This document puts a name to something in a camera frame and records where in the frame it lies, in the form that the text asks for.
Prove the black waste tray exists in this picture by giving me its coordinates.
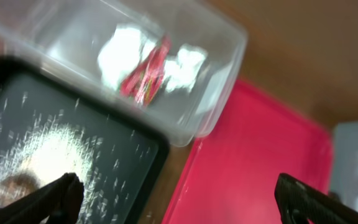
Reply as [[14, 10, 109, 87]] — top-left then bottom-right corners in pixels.
[[0, 56, 169, 223]]

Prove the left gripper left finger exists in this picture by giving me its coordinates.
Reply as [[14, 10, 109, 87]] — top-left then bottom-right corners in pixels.
[[0, 173, 85, 224]]

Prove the clear plastic waste bin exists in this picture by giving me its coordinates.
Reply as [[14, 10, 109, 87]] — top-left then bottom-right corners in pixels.
[[0, 0, 248, 146]]

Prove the food scraps and rice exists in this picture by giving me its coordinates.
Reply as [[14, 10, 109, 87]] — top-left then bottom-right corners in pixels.
[[0, 91, 130, 224]]

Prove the grey dishwasher rack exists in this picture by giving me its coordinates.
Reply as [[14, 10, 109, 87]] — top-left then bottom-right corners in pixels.
[[330, 121, 358, 212]]

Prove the red serving tray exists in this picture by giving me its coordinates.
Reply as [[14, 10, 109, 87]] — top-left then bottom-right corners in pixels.
[[163, 80, 333, 224]]

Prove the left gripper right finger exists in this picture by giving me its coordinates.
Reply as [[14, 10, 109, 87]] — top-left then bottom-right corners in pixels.
[[274, 173, 358, 224]]

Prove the red snack wrapper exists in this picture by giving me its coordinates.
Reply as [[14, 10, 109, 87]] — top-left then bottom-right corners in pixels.
[[119, 35, 171, 106]]

